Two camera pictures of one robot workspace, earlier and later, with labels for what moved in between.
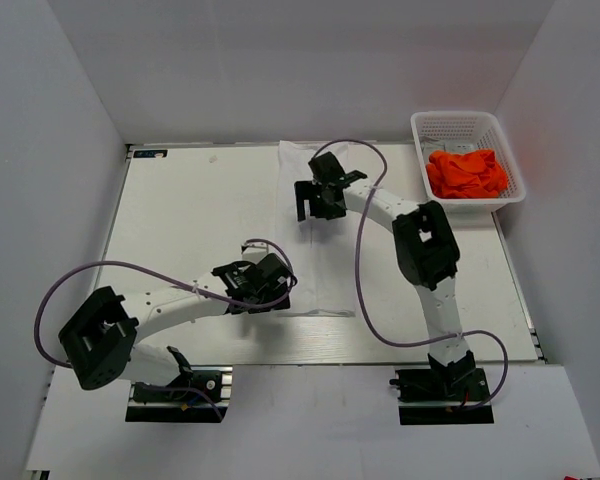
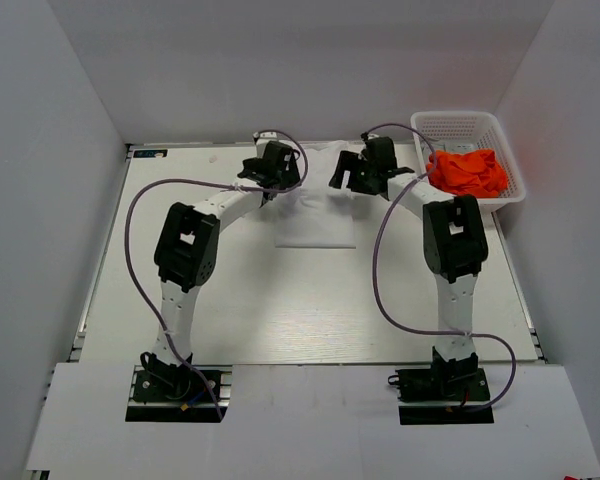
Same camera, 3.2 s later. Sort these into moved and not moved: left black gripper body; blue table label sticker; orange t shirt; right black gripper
Moved: left black gripper body; right black gripper
Not moved: blue table label sticker; orange t shirt
